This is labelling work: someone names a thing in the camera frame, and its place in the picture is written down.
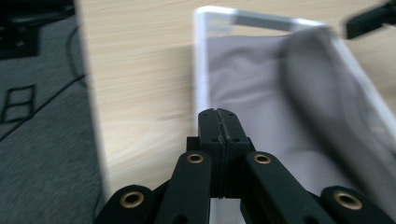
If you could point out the grey pants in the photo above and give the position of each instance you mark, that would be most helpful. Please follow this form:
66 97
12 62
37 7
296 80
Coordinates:
249 87

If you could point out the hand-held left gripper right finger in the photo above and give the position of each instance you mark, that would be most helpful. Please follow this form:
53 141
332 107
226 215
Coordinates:
235 133

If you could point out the black stand base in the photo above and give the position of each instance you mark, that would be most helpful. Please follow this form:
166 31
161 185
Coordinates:
18 46

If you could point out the white perforated plastic basket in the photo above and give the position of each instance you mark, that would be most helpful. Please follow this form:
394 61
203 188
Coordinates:
200 62

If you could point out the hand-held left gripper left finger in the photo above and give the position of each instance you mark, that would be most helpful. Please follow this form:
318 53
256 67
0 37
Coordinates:
210 130

